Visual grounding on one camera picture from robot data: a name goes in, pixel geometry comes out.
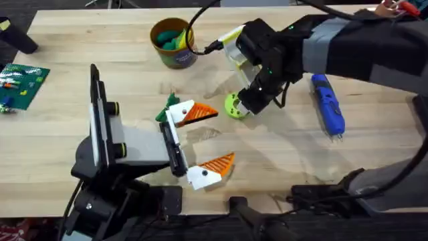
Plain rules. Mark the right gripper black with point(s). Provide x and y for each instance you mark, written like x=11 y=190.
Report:
x=271 y=67

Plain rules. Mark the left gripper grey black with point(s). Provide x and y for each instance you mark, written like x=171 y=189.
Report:
x=143 y=147

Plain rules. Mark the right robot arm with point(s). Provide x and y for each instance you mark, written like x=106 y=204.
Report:
x=368 y=50

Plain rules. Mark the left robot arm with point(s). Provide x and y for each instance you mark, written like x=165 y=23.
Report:
x=100 y=201

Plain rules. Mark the blue electric screwdriver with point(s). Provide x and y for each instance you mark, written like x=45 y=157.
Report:
x=329 y=107

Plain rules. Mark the green disc with holes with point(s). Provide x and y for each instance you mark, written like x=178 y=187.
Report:
x=232 y=107

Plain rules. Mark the brown tub with toys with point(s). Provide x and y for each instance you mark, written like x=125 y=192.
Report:
x=174 y=43

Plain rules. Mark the left wrist upright black plate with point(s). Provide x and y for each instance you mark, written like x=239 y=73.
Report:
x=99 y=110

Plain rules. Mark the green board with toy blocks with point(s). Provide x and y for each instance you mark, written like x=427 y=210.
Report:
x=20 y=85

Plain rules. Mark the black bar-shaped object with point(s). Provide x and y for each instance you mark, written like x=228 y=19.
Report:
x=16 y=38

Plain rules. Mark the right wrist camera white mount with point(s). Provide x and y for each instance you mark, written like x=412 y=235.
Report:
x=234 y=50

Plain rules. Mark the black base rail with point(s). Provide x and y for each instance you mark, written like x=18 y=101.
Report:
x=301 y=231

